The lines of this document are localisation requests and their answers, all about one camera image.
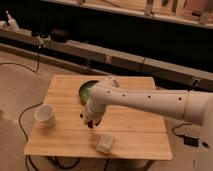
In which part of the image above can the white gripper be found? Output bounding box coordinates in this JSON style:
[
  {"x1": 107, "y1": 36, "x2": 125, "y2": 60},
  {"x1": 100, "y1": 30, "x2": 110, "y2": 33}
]
[{"x1": 82, "y1": 106, "x2": 104, "y2": 126}]

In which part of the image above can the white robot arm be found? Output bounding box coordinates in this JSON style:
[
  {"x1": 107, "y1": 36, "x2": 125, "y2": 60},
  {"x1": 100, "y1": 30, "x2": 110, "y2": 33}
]
[{"x1": 83, "y1": 77, "x2": 213, "y2": 171}]

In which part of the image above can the green bowl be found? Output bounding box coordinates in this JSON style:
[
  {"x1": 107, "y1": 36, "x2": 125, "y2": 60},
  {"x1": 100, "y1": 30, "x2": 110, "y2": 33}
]
[{"x1": 79, "y1": 80, "x2": 98, "y2": 105}]

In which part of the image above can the wooden table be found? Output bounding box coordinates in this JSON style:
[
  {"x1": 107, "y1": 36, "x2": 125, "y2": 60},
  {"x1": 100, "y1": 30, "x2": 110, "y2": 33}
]
[{"x1": 24, "y1": 75, "x2": 172, "y2": 160}]

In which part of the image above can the white cup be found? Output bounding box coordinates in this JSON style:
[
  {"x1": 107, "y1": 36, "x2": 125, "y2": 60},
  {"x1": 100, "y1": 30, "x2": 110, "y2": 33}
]
[{"x1": 34, "y1": 104, "x2": 56, "y2": 128}]

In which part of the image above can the black device on ledge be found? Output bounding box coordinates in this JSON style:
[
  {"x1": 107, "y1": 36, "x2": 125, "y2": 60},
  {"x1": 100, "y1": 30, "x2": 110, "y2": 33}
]
[{"x1": 50, "y1": 29, "x2": 69, "y2": 43}]

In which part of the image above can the black power adapter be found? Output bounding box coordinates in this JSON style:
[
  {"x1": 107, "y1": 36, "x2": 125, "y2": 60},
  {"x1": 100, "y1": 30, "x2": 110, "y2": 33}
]
[{"x1": 184, "y1": 136, "x2": 199, "y2": 147}]

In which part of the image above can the white spray bottle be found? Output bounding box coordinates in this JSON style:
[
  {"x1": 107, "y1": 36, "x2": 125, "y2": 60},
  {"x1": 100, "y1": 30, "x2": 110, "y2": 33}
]
[{"x1": 6, "y1": 10, "x2": 19, "y2": 31}]

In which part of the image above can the black floor cable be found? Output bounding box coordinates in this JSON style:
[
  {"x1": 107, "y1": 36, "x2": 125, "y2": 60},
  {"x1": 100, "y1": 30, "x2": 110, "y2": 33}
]
[{"x1": 0, "y1": 44, "x2": 81, "y2": 171}]

